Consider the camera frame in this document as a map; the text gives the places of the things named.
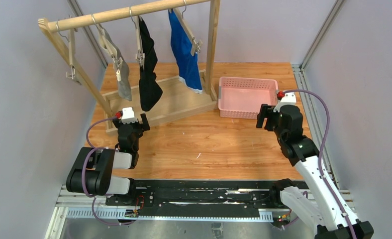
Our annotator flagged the empty wooden clip hanger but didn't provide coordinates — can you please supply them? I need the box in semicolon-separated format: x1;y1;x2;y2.
58;28;82;85

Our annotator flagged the wooden hanger of black underwear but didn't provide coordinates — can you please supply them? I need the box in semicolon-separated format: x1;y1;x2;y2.
129;6;145;68

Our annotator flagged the blue underwear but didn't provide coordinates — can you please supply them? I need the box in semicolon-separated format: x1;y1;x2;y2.
168;10;203;94

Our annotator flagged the wooden clothes rack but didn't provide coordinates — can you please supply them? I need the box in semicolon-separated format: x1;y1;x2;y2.
38;0;220;125

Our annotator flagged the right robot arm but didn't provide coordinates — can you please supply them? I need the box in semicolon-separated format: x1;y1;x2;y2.
256;104;374;239

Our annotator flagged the black underwear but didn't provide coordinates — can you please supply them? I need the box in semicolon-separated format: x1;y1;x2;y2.
139;17;163;112

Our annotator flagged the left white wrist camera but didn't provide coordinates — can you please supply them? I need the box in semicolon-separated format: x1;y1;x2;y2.
120;107;138;124

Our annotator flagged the wooden hanger of blue underwear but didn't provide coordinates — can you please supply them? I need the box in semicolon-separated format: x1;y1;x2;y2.
169;0;203;56

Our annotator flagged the wooden hanger of grey underwear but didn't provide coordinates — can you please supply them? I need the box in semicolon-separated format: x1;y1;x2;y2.
91;13;123;74

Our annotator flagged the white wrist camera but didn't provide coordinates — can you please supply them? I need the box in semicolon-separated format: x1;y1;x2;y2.
273;91;296;113
120;107;138;124

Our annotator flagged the grey underwear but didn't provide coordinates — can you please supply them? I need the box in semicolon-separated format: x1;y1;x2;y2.
98;27;133;102

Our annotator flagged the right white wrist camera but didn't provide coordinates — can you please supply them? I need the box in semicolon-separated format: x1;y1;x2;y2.
273;91;296;113

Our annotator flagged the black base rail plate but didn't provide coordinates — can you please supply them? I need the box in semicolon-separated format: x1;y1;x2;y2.
103;180;289;220

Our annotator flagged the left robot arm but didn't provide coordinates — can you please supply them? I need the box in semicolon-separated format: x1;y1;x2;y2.
66;112;150;197

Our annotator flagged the pink plastic basket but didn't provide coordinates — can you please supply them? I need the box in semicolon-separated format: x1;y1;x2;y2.
218;77;279;120

